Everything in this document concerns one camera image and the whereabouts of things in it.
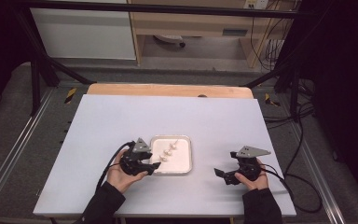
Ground white wall socket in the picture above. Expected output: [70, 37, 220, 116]
[243, 0, 269, 10]

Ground light wooden table board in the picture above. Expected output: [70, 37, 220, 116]
[86, 82, 255, 100]

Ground aluminium rail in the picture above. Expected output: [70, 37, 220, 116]
[291, 123, 347, 224]
[0, 88, 56, 213]

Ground person's left hand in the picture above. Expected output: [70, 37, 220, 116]
[105, 148, 149, 195]

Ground black metal stand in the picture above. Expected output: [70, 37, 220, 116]
[244, 46, 303, 123]
[14, 8, 98, 117]

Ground hanging black cable bundle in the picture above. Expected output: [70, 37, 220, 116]
[249, 8, 294, 72]

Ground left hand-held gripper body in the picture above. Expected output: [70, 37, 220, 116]
[119, 137, 153, 177]

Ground black floor cables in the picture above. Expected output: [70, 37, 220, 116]
[262, 78, 315, 129]

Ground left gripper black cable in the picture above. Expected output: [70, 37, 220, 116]
[95, 141, 136, 191]

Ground black metal crossbar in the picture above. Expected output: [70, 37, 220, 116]
[21, 0, 300, 20]

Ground yellow black striped tape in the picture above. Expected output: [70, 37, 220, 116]
[63, 87, 77, 105]
[264, 92, 281, 107]

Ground white rectangular tray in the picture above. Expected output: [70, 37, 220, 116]
[148, 134, 194, 176]

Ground person's right hand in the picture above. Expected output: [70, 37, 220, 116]
[234, 158, 270, 191]

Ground light wooden desk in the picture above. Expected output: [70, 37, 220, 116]
[127, 0, 296, 68]

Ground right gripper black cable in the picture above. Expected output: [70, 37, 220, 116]
[260, 163, 324, 215]

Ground white cabinet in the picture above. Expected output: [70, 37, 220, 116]
[27, 7, 137, 61]

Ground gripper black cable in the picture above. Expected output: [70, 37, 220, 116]
[260, 163, 324, 215]
[95, 141, 136, 191]

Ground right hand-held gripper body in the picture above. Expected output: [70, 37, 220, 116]
[235, 145, 271, 182]

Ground white chair base with caster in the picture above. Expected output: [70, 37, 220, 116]
[153, 34, 186, 49]

